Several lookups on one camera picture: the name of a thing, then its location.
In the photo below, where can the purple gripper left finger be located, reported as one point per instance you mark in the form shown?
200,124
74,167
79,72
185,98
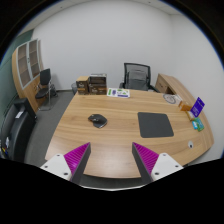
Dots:
69,166

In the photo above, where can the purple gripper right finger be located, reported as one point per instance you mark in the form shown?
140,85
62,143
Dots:
153,166

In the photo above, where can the dark grey computer mouse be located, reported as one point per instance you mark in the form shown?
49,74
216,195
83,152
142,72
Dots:
98,120

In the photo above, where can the dark grey mouse pad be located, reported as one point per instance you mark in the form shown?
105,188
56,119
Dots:
154,125

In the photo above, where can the blue small packet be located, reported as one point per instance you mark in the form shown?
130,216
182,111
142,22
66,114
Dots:
194,125

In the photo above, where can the wooden office desk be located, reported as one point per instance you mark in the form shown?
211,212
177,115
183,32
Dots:
111,146

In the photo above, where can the green card packet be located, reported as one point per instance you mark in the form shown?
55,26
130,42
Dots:
199,124

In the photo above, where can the tan small box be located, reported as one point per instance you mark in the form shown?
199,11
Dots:
190,115

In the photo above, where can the orange small box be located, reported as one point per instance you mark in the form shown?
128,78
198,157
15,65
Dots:
184,106

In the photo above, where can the round patterned coaster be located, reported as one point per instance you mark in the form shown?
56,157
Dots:
170,98

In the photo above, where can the black leather armchair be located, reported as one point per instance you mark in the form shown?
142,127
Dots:
16,130

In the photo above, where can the purple sign stand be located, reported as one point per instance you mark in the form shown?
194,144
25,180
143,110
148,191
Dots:
197,107

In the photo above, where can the black visitor chair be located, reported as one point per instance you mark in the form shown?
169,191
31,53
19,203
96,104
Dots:
45,87

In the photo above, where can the wooden side cabinet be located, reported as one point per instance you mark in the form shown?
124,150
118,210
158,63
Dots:
170,85

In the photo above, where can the white green purple leaflet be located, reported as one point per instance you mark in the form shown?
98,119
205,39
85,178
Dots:
117,92

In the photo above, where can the large dark brown box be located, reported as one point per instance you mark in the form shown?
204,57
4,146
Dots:
98,84

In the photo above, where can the black mesh office chair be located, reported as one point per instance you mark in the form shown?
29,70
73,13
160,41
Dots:
137,77

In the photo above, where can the wooden glass-door bookcase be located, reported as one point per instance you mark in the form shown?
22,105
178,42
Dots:
26,67

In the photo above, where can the white desk cable grommet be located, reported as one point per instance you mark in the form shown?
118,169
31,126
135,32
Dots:
190,144

